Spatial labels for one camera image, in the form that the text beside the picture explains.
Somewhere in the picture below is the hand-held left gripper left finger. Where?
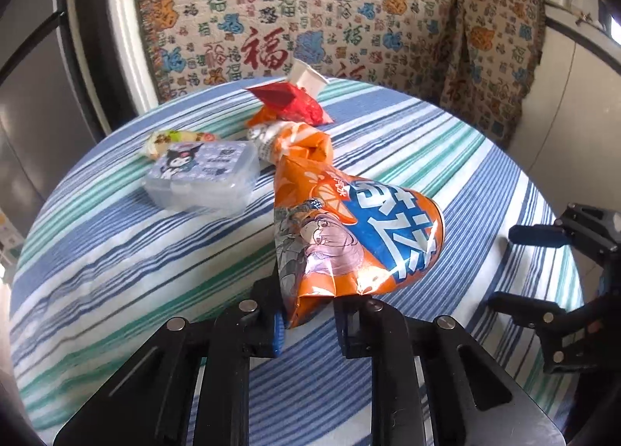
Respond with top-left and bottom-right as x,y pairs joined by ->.
53,276 -> 285,446

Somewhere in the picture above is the large printed blanket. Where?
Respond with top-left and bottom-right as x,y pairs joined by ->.
128,0 -> 467,106

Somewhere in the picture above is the white plastic cup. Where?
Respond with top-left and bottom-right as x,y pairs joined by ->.
286,59 -> 331,94

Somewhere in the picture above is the narrow printed blanket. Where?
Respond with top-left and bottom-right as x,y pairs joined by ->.
438,0 -> 547,152

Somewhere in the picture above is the clear cartoon plastic box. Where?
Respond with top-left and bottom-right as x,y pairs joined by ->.
142,140 -> 261,217

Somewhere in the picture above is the pale snack packet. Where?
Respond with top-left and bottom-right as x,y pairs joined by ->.
142,129 -> 220,160

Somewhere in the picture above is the white printed wrapper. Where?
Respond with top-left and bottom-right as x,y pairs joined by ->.
246,122 -> 284,163

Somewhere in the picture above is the red plastic wrapper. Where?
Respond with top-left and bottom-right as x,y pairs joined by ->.
245,80 -> 337,127

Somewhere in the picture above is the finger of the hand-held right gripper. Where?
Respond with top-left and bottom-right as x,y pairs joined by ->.
487,292 -> 602,375
508,202 -> 621,263

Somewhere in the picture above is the grey refrigerator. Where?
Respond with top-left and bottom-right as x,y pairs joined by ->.
0,0 -> 114,233

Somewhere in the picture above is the blue striped tablecloth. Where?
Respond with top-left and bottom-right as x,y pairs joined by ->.
10,77 -> 585,446

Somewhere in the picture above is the orange snack bag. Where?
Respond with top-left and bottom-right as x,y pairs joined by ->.
272,122 -> 446,330

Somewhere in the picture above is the small orange wrapper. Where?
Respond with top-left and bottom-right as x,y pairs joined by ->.
244,106 -> 278,130

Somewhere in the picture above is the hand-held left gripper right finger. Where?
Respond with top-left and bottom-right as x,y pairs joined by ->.
332,295 -> 566,446

